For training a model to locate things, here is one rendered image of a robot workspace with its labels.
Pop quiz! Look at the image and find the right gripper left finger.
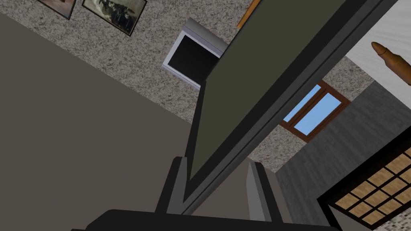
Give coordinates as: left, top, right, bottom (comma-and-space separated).
155, 156, 188, 215

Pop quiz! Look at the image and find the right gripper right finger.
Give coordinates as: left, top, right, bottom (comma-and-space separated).
246, 162, 283, 223

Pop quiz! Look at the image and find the brown framed window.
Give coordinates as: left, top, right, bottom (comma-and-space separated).
280, 80, 352, 143

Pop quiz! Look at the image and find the black framed wooden lattice cabinet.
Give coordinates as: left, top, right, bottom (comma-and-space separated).
316, 126, 411, 231

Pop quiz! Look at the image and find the olive green door leaf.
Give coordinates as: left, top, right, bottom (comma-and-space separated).
182, 0, 399, 215

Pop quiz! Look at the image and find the grey framed black television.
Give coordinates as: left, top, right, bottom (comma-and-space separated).
161, 17, 229, 90

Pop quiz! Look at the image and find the orange wall strip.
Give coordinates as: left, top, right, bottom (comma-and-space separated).
237, 0, 261, 29

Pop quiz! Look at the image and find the dark framed wall picture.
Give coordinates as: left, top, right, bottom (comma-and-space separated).
81, 0, 148, 37
36, 0, 77, 21

